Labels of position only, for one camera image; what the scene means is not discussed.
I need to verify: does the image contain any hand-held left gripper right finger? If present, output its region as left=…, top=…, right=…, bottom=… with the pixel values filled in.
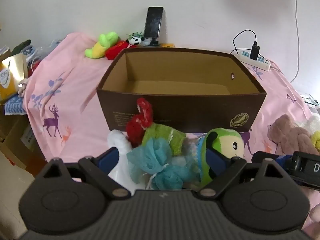
left=199, top=147, right=292, bottom=199

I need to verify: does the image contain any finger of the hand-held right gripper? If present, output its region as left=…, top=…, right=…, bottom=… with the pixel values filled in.
left=251, top=151, right=293, bottom=167

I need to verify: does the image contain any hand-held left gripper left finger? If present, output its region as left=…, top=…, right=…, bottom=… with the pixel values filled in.
left=34, top=146, right=132, bottom=199

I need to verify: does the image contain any white cloth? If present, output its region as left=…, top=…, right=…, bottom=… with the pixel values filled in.
left=107, top=129, right=150, bottom=190

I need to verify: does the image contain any clear plastic bottle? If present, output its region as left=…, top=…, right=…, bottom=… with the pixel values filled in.
left=175, top=136, right=208, bottom=185

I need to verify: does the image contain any green bean plush toy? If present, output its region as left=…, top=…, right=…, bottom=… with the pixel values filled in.
left=199, top=127, right=247, bottom=188

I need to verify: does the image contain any red fluffy plush toy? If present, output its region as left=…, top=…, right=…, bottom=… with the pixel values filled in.
left=125, top=97, right=154, bottom=148

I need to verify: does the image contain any blue mesh bath puff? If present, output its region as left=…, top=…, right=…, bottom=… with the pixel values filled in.
left=126, top=139, right=200, bottom=190

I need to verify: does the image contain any brown cardboard box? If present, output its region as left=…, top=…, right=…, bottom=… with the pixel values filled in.
left=96, top=47, right=267, bottom=133

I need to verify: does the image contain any green towel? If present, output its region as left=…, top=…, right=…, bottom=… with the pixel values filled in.
left=141, top=124, right=187, bottom=155

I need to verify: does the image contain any person's right hand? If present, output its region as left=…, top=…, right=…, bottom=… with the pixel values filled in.
left=304, top=202, right=320, bottom=240

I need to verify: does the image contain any pink plush toy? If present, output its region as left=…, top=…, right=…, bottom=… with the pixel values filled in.
left=267, top=114, right=319, bottom=155

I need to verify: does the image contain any white plush toy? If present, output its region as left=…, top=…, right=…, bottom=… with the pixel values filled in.
left=295, top=115, right=320, bottom=135

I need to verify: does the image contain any striped cloth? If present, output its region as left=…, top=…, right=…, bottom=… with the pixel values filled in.
left=300, top=94, right=320, bottom=108

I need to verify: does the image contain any pink printed bedsheet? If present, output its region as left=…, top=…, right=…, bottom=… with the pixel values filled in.
left=24, top=32, right=320, bottom=180

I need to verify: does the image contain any white power strip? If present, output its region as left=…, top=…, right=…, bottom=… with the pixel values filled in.
left=236, top=50, right=271, bottom=71

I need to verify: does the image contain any black charger plug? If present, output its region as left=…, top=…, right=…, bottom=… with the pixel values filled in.
left=250, top=41, right=261, bottom=60

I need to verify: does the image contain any blue patterned cloth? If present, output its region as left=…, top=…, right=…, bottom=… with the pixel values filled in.
left=5, top=96, right=27, bottom=115

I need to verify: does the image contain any red pepper plush toy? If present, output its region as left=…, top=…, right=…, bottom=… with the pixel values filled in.
left=105, top=40, right=133, bottom=60

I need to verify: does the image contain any green and yellow plush toy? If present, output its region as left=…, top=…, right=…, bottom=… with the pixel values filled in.
left=85, top=32, right=119, bottom=60

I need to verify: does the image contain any small panda plush toy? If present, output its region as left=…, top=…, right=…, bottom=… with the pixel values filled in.
left=126, top=31, right=145, bottom=47

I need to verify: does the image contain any gold paper bag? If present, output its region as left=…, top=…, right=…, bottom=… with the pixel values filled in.
left=0, top=52, right=28, bottom=100

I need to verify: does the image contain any dark green cloth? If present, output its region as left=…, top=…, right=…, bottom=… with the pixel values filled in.
left=12, top=39, right=32, bottom=54

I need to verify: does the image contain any black smartphone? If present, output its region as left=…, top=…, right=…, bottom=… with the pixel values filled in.
left=144, top=7, right=164, bottom=38

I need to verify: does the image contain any black cable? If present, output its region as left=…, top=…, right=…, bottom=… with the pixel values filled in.
left=231, top=29, right=257, bottom=55

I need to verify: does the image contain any white cable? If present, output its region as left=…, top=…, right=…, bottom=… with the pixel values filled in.
left=290, top=0, right=300, bottom=83

